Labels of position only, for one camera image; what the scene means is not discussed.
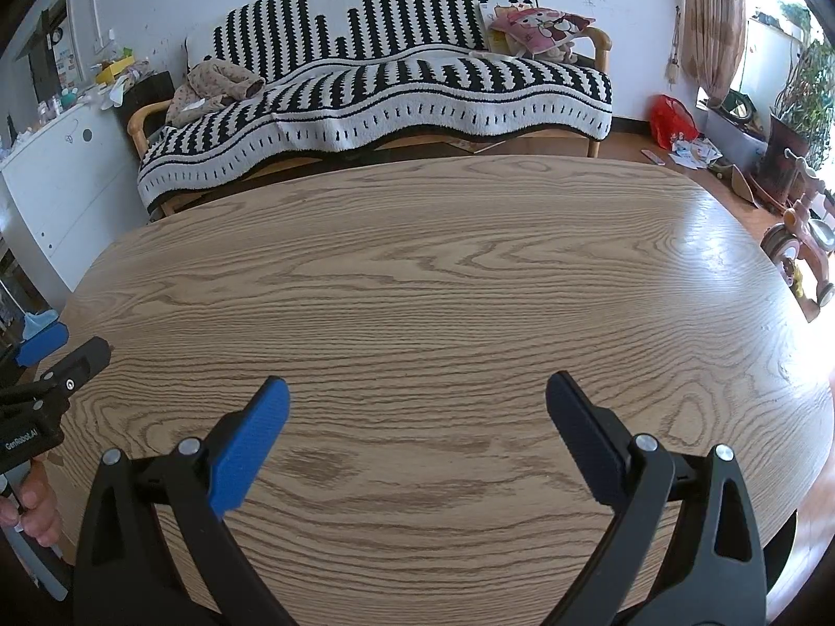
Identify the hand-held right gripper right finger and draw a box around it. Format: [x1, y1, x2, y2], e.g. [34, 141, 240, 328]
[544, 370, 767, 626]

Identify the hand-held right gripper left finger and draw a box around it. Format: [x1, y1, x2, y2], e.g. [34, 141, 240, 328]
[73, 375, 291, 626]

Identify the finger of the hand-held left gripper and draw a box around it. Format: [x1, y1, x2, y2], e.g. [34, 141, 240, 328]
[0, 336, 114, 408]
[14, 322, 70, 368]

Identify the person's left hand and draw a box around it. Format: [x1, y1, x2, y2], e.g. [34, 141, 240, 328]
[0, 458, 64, 547]

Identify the light blue mop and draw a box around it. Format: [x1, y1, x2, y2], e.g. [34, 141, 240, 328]
[0, 280, 61, 344]

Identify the white cabinet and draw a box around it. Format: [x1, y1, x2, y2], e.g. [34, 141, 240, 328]
[0, 100, 148, 296]

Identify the wooden sofa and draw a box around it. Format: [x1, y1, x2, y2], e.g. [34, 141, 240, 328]
[127, 25, 614, 218]

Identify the black side cabinet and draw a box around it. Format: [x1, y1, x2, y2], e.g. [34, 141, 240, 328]
[114, 70, 174, 146]

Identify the yellow item on cabinet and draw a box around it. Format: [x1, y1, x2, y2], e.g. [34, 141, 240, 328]
[96, 54, 136, 87]

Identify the cardboard piece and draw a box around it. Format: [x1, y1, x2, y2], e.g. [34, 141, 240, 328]
[711, 163, 761, 211]

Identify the dark door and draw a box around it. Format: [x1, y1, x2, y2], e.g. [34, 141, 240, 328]
[16, 0, 87, 103]

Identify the pile of floor papers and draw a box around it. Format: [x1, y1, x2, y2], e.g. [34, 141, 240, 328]
[669, 138, 722, 168]

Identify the pink tricycle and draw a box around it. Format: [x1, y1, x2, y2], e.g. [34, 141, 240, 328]
[760, 149, 835, 325]

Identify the brown garment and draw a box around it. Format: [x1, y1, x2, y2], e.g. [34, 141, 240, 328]
[165, 57, 266, 129]

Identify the red plastic bag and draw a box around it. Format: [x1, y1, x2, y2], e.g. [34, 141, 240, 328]
[650, 94, 699, 151]

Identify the white storage box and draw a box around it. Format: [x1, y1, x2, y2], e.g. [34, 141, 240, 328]
[697, 87, 772, 159]

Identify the dark brown plant pot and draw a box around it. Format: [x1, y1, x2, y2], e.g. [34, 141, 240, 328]
[757, 113, 811, 204]

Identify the hanging small brush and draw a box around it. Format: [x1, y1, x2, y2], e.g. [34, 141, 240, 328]
[666, 5, 683, 87]

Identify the beige plush toy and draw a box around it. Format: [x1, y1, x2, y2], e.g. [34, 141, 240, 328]
[509, 38, 579, 66]

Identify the black white striped sofa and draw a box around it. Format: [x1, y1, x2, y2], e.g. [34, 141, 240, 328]
[137, 0, 614, 211]

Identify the pink cartoon pillow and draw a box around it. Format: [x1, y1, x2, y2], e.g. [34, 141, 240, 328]
[489, 4, 597, 57]

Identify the white appliance by window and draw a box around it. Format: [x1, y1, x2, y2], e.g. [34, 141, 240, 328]
[740, 11, 805, 119]

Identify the green potted plant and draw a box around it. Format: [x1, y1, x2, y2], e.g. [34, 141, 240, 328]
[757, 2, 835, 165]

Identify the brown checked curtain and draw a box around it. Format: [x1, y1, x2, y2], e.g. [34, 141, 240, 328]
[685, 0, 748, 106]

